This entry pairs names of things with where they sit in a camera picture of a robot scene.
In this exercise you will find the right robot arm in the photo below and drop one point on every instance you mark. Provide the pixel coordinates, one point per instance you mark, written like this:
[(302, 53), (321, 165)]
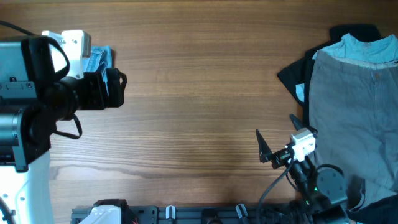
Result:
[(322, 188)]

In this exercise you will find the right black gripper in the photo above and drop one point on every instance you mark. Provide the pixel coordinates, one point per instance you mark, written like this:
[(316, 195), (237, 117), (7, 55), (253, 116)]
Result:
[(278, 157)]

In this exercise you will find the light blue denim jeans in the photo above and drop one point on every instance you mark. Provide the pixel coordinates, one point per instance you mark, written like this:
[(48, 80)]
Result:
[(100, 59)]

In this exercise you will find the black t-shirt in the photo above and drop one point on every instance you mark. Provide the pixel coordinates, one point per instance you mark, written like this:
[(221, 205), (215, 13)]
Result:
[(296, 78)]

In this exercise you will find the teal t-shirt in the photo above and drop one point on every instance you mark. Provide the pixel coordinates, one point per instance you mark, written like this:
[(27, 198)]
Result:
[(350, 49)]

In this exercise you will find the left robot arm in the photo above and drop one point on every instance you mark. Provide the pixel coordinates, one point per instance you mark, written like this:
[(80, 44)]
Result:
[(35, 96)]

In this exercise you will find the black mounting rail base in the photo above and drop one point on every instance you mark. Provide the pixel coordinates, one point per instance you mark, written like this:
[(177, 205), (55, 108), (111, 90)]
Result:
[(117, 211)]

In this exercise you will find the grey khaki trousers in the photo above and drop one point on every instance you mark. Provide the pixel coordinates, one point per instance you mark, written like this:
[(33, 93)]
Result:
[(354, 108)]

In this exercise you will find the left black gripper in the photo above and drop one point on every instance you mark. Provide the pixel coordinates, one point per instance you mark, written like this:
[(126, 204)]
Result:
[(115, 88)]

